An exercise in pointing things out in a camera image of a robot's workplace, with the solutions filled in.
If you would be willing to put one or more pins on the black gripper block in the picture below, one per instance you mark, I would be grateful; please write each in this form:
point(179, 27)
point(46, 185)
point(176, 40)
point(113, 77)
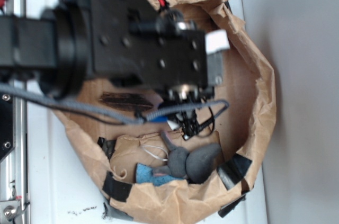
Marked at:
point(134, 45)

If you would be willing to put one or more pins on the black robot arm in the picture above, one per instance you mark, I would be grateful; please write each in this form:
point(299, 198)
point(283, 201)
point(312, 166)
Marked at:
point(48, 50)

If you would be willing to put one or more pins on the crumpled brown paper bag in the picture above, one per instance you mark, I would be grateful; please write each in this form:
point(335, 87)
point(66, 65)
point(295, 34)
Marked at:
point(109, 154)

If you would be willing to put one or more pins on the grey plush mouse toy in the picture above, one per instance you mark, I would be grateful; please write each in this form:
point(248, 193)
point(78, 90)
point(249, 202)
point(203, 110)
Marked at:
point(196, 166)

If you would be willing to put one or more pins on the aluminium frame rail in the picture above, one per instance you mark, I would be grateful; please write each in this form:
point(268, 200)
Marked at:
point(15, 207)

